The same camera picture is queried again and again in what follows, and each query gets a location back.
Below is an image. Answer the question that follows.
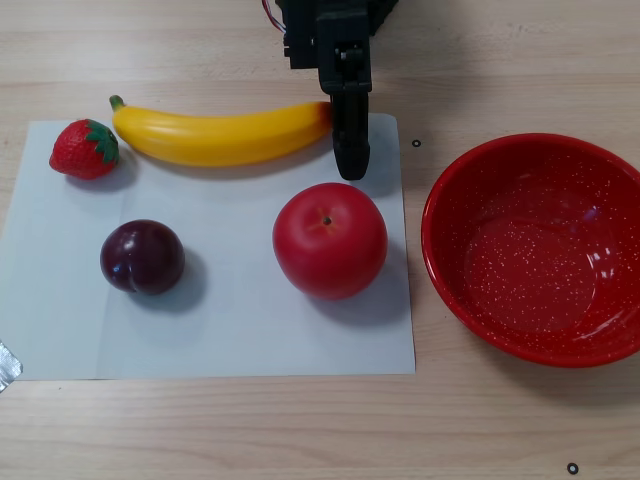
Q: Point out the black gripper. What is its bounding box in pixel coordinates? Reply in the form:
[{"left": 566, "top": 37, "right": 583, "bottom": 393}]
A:
[{"left": 281, "top": 0, "right": 374, "bottom": 181}]

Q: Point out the yellow plastic banana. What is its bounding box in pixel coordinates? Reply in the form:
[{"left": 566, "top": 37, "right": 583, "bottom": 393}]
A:
[{"left": 109, "top": 94, "right": 335, "bottom": 168}]

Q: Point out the red speckled enamel bowl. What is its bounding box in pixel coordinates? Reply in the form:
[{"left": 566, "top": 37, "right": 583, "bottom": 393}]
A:
[{"left": 420, "top": 132, "right": 640, "bottom": 370}]

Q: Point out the red plastic apple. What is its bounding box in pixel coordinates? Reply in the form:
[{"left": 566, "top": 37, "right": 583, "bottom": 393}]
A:
[{"left": 272, "top": 182, "right": 390, "bottom": 302}]

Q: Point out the white paper sheet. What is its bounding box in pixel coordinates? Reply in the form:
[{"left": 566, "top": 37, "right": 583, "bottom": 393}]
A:
[{"left": 0, "top": 112, "right": 417, "bottom": 382}]

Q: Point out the dark purple plastic plum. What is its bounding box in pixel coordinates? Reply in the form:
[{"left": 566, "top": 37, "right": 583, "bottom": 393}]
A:
[{"left": 99, "top": 218, "right": 187, "bottom": 297}]

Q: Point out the red plastic strawberry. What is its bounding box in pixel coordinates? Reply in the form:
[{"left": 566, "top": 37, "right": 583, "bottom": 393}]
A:
[{"left": 48, "top": 118, "right": 121, "bottom": 182}]

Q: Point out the grey duct tape piece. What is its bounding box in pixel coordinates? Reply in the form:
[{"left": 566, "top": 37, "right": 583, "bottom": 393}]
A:
[{"left": 0, "top": 339, "right": 24, "bottom": 394}]

